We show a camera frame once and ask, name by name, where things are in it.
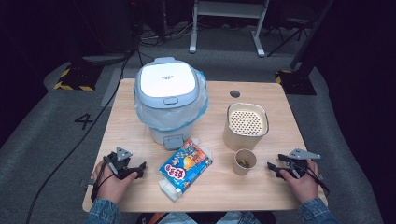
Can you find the black striped stand base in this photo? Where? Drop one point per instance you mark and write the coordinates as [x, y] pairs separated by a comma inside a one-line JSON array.
[[79, 77], [297, 82]]

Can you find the food scraps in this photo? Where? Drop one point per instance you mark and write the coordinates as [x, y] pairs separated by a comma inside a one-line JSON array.
[[243, 162]]

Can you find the person's left hand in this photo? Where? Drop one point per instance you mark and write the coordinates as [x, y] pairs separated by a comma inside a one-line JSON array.
[[110, 186]]

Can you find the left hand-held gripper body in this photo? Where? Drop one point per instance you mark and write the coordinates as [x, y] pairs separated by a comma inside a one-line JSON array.
[[120, 161]]

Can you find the beige round container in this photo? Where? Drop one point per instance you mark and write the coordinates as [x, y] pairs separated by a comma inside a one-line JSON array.
[[238, 141]]

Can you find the perforated strainer insert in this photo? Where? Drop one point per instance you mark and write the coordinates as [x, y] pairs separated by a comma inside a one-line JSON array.
[[247, 123]]

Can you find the person's lap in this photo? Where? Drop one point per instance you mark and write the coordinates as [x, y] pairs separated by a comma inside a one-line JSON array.
[[174, 218]]

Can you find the blue snack packet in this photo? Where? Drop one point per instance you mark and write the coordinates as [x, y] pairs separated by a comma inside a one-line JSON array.
[[185, 169]]

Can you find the person's right hand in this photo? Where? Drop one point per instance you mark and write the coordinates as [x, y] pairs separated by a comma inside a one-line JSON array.
[[306, 186]]

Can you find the white desk frame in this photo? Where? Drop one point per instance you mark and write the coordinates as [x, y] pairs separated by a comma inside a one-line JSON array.
[[229, 9]]

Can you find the brown paper cup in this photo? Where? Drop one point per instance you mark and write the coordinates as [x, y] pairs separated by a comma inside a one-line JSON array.
[[241, 170]]

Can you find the black tripod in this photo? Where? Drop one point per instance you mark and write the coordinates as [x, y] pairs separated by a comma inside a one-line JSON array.
[[289, 37]]

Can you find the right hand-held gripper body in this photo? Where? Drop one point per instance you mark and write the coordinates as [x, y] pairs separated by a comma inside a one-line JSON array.
[[299, 165]]

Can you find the translucent blue bin liner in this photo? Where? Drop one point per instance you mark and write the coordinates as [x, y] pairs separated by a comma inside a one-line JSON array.
[[169, 116]]

